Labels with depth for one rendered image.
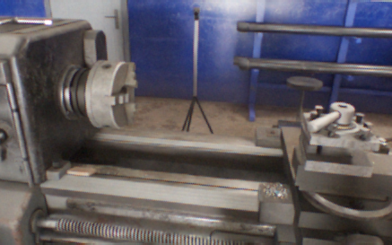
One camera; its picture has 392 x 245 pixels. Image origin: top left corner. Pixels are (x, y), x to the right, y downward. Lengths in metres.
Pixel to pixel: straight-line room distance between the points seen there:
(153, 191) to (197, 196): 0.15
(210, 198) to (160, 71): 3.41
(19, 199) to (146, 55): 3.38
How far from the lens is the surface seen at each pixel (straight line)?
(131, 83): 1.22
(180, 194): 1.09
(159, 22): 4.24
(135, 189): 1.12
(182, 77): 4.31
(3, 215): 1.22
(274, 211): 1.05
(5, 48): 1.09
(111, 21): 4.40
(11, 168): 1.25
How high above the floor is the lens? 1.49
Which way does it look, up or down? 24 degrees down
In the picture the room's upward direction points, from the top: 1 degrees clockwise
